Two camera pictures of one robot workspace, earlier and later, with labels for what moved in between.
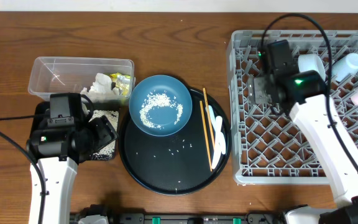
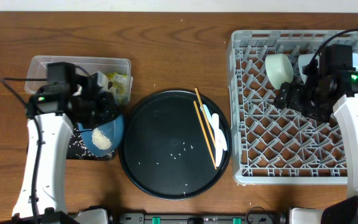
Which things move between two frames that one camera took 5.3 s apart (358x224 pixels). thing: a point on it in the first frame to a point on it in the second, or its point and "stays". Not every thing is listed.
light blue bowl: (312, 61) stays
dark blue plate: (160, 105) to (113, 129)
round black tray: (176, 164) stays
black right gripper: (257, 91) to (293, 102)
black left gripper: (108, 132) to (109, 101)
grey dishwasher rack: (268, 148) stays
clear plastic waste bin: (105, 79) stays
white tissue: (101, 87) stays
